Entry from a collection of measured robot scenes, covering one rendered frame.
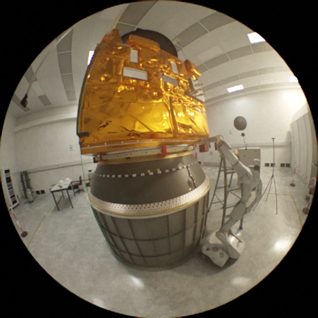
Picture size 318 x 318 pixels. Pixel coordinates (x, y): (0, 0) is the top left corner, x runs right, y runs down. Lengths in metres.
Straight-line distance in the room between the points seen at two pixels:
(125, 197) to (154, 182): 0.32
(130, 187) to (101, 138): 0.52
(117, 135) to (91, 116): 0.30
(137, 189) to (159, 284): 1.43
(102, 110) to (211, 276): 2.34
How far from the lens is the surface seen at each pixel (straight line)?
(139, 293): 1.77
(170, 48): 2.83
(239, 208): 1.18
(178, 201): 0.99
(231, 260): 1.77
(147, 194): 0.95
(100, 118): 0.93
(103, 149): 0.92
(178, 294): 1.71
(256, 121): 8.21
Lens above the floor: 1.70
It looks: 5 degrees down
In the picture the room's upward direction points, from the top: 6 degrees counter-clockwise
